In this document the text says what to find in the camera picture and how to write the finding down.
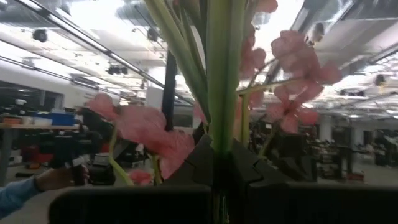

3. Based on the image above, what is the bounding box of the ceiling light rail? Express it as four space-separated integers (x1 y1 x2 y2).
14 0 193 105

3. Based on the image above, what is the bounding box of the wooden workbench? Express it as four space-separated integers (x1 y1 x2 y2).
0 123 81 187

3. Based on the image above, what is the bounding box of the red container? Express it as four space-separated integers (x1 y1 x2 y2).
20 144 55 164

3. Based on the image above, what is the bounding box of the person's hand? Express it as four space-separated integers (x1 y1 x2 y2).
35 166 91 193

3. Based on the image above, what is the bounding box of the pink blossom flower spray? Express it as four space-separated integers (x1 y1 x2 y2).
83 0 343 224

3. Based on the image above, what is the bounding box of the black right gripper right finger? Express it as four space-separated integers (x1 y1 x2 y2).
229 138 295 187

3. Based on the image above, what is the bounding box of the blue storage bin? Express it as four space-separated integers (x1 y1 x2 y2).
32 111 77 127

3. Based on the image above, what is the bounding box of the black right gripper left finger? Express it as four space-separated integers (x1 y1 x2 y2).
164 133 218 187

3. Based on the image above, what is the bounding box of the black pillar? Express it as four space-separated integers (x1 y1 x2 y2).
160 49 178 132

